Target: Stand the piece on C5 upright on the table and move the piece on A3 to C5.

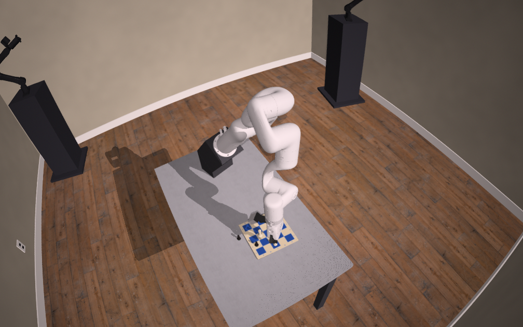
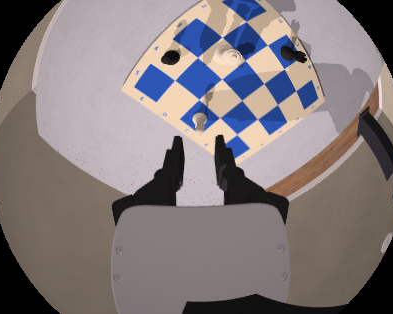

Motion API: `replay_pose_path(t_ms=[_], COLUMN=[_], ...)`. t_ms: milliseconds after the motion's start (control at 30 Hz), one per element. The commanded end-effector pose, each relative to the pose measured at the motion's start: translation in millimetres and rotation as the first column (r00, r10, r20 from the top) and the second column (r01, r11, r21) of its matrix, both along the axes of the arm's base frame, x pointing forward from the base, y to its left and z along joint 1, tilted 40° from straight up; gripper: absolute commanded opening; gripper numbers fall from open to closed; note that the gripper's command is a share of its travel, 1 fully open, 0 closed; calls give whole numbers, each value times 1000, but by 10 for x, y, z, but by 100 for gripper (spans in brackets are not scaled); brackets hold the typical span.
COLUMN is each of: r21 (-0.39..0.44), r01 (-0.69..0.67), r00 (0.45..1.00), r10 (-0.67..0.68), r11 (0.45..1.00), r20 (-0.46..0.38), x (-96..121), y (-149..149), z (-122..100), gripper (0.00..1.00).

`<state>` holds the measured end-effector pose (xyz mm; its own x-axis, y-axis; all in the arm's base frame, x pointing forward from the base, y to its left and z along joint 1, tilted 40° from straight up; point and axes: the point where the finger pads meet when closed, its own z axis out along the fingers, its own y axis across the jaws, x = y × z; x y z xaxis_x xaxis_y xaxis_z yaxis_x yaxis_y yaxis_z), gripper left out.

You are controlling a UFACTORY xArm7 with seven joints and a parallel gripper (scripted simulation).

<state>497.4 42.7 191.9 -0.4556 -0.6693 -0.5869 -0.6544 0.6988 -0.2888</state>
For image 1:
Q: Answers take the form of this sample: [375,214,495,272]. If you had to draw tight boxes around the blue and cream checkered chessboard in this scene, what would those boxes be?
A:
[239,218,298,259]

